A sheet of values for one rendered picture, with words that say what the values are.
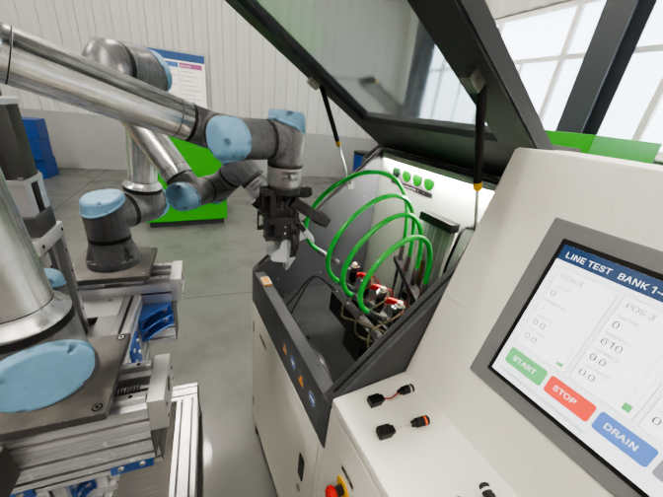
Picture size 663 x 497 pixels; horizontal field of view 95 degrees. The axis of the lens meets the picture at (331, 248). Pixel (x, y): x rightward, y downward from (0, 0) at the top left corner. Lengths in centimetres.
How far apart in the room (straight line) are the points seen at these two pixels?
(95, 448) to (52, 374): 34
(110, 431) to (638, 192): 104
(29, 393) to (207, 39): 706
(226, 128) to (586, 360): 70
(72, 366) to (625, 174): 88
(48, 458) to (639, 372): 104
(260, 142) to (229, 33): 681
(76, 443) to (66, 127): 708
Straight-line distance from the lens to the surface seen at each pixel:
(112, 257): 117
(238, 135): 57
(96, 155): 767
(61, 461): 93
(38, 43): 63
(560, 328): 67
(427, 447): 76
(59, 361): 57
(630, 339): 65
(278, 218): 67
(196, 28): 736
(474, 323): 74
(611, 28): 479
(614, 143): 349
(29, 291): 55
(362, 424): 75
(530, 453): 75
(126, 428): 85
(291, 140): 64
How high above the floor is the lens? 158
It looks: 25 degrees down
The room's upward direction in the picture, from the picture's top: 7 degrees clockwise
